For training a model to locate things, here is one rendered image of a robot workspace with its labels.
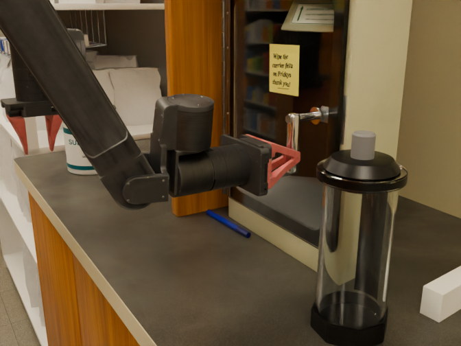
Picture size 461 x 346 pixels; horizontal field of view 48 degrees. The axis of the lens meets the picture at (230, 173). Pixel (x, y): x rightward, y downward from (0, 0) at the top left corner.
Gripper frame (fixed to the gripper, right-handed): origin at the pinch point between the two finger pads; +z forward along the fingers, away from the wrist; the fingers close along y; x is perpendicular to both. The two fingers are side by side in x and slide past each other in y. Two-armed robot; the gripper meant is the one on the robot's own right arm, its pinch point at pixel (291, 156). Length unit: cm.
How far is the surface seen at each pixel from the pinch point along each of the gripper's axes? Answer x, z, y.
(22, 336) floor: 115, -19, 151
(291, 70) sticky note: -11.6, 4.2, 6.1
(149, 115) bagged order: 18, 31, 123
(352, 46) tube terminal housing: -15.8, 5.3, -5.3
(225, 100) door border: -4.0, 4.4, 25.8
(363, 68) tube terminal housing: -12.8, 7.6, -5.3
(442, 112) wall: -0.5, 48.6, 10.1
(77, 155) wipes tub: 15, -12, 70
